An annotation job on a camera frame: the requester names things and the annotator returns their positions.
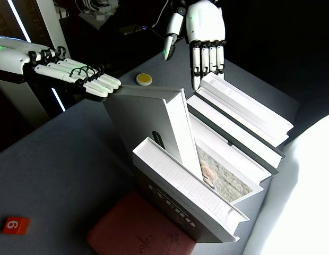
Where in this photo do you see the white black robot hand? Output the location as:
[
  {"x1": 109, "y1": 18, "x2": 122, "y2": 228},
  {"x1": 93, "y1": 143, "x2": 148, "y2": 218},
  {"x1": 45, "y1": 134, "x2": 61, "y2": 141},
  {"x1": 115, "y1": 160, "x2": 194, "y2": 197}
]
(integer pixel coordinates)
[
  {"x1": 162, "y1": 0, "x2": 227, "y2": 91},
  {"x1": 0, "y1": 34, "x2": 122, "y2": 103}
]

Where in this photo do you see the white hardcover book black label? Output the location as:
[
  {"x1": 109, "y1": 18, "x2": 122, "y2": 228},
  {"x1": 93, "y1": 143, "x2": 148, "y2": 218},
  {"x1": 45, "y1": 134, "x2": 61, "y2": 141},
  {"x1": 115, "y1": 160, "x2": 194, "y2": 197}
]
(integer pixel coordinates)
[{"x1": 102, "y1": 84, "x2": 204, "y2": 182}]

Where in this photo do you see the thick white hardcover book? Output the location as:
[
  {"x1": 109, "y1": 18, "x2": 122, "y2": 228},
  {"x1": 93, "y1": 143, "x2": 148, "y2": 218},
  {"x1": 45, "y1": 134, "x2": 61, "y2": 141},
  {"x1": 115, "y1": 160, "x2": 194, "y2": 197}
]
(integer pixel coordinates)
[{"x1": 195, "y1": 72, "x2": 295, "y2": 148}]

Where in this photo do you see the grey cover book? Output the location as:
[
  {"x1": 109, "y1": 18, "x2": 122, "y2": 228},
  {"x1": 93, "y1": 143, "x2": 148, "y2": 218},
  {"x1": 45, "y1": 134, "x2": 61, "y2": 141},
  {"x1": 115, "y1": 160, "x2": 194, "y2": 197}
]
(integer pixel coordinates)
[{"x1": 186, "y1": 94, "x2": 288, "y2": 168}]

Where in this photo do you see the white book dark cover edge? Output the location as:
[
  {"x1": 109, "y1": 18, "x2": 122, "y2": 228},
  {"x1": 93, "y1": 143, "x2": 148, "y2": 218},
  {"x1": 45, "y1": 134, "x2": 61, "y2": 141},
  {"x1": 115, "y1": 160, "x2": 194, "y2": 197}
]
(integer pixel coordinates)
[{"x1": 189, "y1": 113, "x2": 281, "y2": 184}]

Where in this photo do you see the black cover book white title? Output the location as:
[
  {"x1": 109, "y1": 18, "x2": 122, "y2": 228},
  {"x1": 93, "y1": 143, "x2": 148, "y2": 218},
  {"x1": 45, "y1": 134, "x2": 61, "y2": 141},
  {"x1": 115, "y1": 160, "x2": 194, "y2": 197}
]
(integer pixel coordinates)
[{"x1": 132, "y1": 136, "x2": 251, "y2": 244}]

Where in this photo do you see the pink book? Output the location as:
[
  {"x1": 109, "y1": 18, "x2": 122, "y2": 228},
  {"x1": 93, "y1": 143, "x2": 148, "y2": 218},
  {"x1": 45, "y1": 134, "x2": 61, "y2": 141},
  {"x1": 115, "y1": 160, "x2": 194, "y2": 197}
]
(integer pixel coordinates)
[{"x1": 86, "y1": 190, "x2": 197, "y2": 255}]

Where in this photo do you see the white pillar with light strip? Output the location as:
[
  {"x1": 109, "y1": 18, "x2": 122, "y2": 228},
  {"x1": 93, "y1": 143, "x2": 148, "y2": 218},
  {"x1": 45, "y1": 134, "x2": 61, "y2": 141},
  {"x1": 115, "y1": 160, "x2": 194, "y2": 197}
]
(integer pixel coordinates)
[{"x1": 0, "y1": 0, "x2": 72, "y2": 128}]

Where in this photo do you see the flat dark device purple light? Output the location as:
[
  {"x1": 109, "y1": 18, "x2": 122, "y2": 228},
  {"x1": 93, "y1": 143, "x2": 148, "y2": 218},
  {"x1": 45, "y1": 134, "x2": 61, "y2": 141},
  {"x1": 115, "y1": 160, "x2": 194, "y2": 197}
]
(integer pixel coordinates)
[{"x1": 118, "y1": 24, "x2": 150, "y2": 36}]

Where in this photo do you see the yellow round white-rimmed tin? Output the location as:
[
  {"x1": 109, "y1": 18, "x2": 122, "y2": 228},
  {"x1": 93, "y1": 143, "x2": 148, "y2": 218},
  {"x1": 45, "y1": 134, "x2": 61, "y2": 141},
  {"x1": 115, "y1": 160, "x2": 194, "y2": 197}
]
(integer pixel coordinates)
[{"x1": 135, "y1": 73, "x2": 153, "y2": 87}]

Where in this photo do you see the grey table cloth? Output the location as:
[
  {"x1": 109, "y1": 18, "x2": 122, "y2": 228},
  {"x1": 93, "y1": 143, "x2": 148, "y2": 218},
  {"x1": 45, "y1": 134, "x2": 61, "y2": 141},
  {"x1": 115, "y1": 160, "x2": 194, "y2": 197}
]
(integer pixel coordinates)
[{"x1": 0, "y1": 37, "x2": 329, "y2": 255}]

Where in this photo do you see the red block with number 9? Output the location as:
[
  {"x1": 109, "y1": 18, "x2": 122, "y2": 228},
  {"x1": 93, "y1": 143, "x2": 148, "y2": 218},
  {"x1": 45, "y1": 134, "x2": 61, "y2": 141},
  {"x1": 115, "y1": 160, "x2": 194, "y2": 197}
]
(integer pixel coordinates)
[{"x1": 2, "y1": 216, "x2": 31, "y2": 236}]

